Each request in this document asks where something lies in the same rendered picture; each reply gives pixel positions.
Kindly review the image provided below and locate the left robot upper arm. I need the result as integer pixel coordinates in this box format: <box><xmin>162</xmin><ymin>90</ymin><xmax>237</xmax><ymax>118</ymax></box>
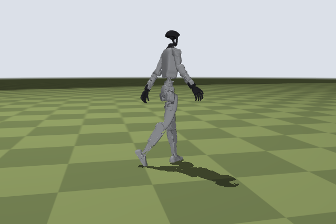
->
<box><xmin>154</xmin><ymin>54</ymin><xmax>162</xmax><ymax>76</ymax></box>

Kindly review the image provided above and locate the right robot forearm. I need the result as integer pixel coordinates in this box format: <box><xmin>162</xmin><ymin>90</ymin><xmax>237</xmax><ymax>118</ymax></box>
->
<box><xmin>178</xmin><ymin>64</ymin><xmax>194</xmax><ymax>85</ymax></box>

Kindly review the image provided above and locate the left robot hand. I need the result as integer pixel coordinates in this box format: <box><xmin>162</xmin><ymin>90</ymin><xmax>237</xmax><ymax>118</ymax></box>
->
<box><xmin>140</xmin><ymin>84</ymin><xmax>150</xmax><ymax>103</ymax></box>

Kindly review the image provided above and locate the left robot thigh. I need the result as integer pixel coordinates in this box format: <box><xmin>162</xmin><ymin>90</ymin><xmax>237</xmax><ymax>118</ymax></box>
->
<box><xmin>160</xmin><ymin>93</ymin><xmax>176</xmax><ymax>131</ymax></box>

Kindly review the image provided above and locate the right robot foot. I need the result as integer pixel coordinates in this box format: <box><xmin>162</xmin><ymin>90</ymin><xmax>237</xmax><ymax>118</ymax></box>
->
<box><xmin>135</xmin><ymin>150</ymin><xmax>148</xmax><ymax>166</ymax></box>

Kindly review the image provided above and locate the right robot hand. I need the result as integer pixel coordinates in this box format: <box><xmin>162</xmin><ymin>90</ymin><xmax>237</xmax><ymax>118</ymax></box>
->
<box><xmin>187</xmin><ymin>82</ymin><xmax>204</xmax><ymax>101</ymax></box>

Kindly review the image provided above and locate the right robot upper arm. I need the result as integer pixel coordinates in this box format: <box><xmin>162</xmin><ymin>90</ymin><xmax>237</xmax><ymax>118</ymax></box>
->
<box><xmin>172</xmin><ymin>49</ymin><xmax>182</xmax><ymax>71</ymax></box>

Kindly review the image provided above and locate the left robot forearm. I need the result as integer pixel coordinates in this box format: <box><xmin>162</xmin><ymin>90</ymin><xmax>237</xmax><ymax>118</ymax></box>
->
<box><xmin>147</xmin><ymin>72</ymin><xmax>157</xmax><ymax>90</ymax></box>

